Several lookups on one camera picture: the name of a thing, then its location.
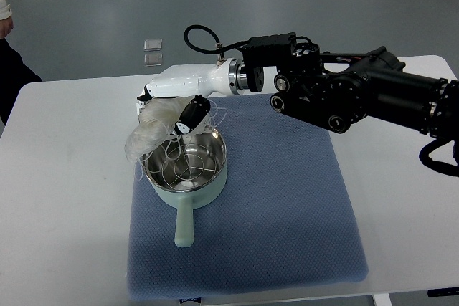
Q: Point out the mint green steel pot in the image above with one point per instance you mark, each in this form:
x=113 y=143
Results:
x=185 y=202

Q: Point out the blue grey cushion mat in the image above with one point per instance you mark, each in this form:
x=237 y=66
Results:
x=284 y=218

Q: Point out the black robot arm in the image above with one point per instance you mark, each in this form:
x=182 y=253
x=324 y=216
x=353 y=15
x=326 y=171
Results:
x=334 y=91

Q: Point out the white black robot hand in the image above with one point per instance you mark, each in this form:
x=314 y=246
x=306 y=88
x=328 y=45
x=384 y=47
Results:
x=197 y=82

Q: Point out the upper floor metal plate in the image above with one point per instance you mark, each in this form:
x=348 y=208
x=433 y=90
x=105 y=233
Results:
x=151 y=45

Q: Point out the white vermicelli bundle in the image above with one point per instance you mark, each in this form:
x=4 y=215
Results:
x=156 y=123

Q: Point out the person in white jacket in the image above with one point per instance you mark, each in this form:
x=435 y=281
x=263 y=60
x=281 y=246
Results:
x=14 y=73

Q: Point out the floor metal plate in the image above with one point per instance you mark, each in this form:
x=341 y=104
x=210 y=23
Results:
x=151 y=45
x=153 y=59

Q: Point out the lower floor metal plate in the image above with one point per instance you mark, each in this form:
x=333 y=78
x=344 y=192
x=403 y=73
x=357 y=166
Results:
x=153 y=59

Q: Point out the wire steaming rack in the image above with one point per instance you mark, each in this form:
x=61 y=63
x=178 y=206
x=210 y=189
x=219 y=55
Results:
x=186 y=169

